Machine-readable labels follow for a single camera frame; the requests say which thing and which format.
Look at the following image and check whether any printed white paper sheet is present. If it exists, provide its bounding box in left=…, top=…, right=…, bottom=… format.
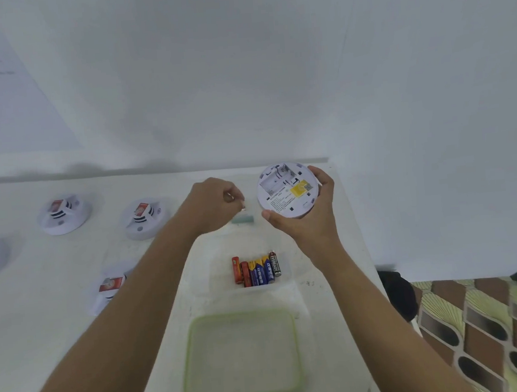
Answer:
left=0, top=7, right=84, bottom=157

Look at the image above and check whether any person's left hand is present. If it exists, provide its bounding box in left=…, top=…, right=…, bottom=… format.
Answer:
left=170, top=174, right=249, bottom=240

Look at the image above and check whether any person's right hand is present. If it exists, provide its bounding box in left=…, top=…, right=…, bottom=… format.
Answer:
left=257, top=163, right=350, bottom=277

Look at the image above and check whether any large green-rimmed clear lid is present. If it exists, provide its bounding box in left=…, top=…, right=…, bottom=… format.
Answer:
left=178, top=307, right=306, bottom=392

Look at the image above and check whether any person's right forearm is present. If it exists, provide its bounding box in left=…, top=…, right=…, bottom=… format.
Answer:
left=318, top=237, right=478, bottom=392

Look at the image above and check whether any black rounded object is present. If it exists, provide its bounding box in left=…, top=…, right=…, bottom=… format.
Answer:
left=376, top=268, right=420, bottom=323

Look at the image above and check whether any large clear plastic container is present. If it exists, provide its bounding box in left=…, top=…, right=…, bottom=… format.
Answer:
left=191, top=240, right=296, bottom=300

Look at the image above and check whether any person's left forearm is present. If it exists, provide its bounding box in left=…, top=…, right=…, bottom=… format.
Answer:
left=0, top=215, right=217, bottom=392

